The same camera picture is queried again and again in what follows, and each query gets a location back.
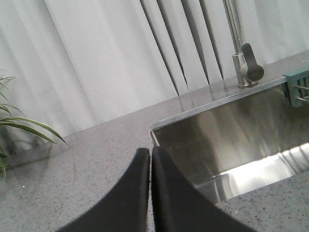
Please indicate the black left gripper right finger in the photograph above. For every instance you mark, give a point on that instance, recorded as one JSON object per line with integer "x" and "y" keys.
{"x": 179, "y": 207}

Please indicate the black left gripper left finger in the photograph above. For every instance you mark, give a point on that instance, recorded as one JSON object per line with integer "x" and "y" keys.
{"x": 124, "y": 207}

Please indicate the steel dish drying rack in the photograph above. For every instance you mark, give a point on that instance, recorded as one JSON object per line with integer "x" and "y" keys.
{"x": 298, "y": 86}

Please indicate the stainless steel sink basin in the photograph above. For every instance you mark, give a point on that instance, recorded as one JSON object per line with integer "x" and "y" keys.
{"x": 239, "y": 146}

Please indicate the stainless steel faucet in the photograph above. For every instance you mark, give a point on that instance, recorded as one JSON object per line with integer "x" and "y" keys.
{"x": 247, "y": 70}

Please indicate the white pleated curtain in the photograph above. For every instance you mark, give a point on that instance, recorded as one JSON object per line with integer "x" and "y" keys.
{"x": 74, "y": 64}

